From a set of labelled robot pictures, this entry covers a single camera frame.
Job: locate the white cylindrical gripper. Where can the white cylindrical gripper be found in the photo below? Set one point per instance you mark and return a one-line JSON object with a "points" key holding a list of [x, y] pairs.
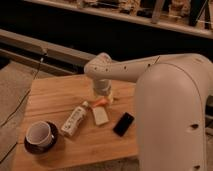
{"points": [[103, 88]]}

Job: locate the orange pepper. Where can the orange pepper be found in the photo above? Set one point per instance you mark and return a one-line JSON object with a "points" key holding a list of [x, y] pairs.
{"points": [[100, 102]]}

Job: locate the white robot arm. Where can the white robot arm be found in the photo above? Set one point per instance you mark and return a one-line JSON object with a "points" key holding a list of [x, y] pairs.
{"points": [[170, 98]]}

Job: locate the white sponge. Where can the white sponge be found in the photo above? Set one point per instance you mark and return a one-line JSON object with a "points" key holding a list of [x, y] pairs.
{"points": [[100, 115]]}

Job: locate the black smartphone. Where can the black smartphone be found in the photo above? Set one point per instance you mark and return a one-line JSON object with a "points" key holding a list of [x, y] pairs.
{"points": [[123, 124]]}

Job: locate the white plastic bottle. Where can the white plastic bottle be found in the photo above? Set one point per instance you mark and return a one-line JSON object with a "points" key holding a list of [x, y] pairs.
{"points": [[76, 117]]}

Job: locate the wooden board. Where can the wooden board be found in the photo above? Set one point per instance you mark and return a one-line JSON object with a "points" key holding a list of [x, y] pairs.
{"points": [[53, 99]]}

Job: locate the white cup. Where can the white cup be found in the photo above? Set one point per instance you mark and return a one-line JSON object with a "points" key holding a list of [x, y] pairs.
{"points": [[40, 134]]}

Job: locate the dark brown saucer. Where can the dark brown saucer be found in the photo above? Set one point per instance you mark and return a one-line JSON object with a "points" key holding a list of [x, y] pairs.
{"points": [[33, 149]]}

